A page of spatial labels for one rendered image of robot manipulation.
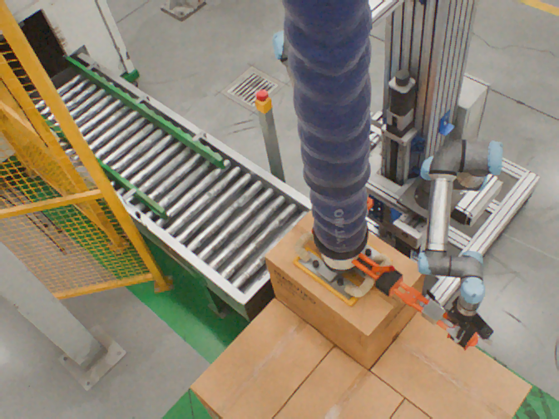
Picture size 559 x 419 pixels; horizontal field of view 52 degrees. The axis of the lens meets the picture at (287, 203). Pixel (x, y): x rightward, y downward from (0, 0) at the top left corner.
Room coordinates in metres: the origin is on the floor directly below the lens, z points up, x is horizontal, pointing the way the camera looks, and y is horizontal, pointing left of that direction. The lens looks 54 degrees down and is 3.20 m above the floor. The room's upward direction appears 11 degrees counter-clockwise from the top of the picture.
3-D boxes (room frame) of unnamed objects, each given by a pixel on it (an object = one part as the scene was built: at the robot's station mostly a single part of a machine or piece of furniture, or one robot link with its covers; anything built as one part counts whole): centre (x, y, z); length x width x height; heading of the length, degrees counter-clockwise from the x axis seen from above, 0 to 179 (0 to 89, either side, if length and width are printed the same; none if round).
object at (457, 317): (0.82, -0.55, 1.21); 0.09 x 0.08 x 0.12; 38
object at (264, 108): (2.32, 0.03, 0.50); 0.07 x 0.07 x 1.00; 40
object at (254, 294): (1.56, 0.04, 0.58); 0.70 x 0.03 x 0.06; 130
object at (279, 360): (0.84, -0.15, 0.34); 1.20 x 1.00 x 0.40; 40
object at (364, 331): (1.27, -0.20, 0.74); 0.60 x 0.40 x 0.40; 38
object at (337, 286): (1.21, -0.12, 0.97); 0.34 x 0.10 x 0.05; 38
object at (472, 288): (0.82, -0.56, 1.37); 0.09 x 0.08 x 0.11; 161
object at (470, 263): (0.92, -0.57, 1.37); 0.11 x 0.11 x 0.08; 71
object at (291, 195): (2.67, 0.54, 0.50); 2.31 x 0.05 x 0.19; 40
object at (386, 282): (1.07, -0.35, 1.07); 0.10 x 0.08 x 0.06; 128
